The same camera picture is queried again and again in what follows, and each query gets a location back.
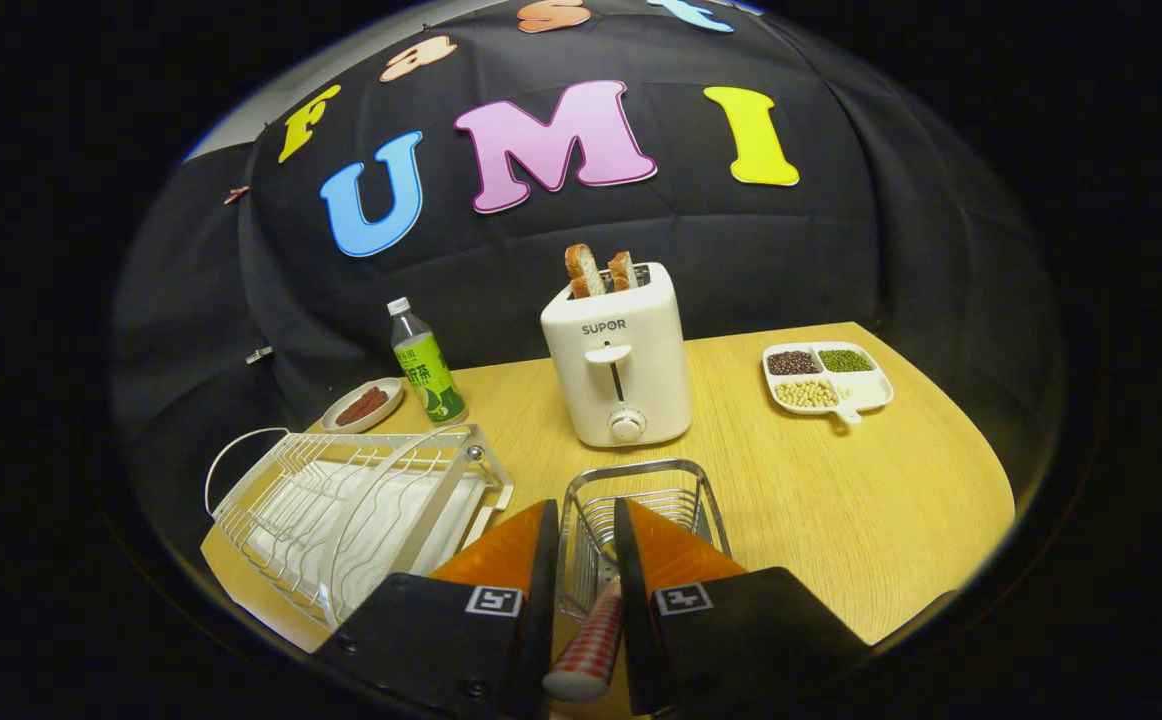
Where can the white divided dish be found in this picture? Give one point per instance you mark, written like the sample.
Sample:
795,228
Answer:
866,392

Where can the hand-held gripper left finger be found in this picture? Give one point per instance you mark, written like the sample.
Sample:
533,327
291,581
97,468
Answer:
431,640

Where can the pile of pale soybeans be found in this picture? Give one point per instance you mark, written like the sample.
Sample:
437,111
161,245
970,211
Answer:
806,393

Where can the small pink clip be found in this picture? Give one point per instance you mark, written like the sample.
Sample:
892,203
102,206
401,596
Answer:
236,194

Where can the black backdrop cloth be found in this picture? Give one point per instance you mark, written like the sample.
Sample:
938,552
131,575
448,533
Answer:
841,230

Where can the white toaster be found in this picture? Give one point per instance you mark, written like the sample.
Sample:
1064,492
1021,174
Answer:
641,390

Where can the green label drink bottle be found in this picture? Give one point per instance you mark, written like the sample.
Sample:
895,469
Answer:
431,380

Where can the small white clip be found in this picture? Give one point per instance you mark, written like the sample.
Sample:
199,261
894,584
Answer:
259,355

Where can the toast slice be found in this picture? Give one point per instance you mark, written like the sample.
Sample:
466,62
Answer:
622,272
584,270

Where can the pile of green beans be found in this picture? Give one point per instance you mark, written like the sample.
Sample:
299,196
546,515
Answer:
846,360

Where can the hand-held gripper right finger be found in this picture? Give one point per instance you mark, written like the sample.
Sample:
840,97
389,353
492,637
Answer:
741,640

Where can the red sausage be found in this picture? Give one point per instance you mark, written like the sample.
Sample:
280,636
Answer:
356,405
371,410

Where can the pile of dark red beans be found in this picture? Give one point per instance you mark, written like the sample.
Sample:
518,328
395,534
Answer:
793,362

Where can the small beige plate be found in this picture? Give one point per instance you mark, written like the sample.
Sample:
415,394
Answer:
391,395

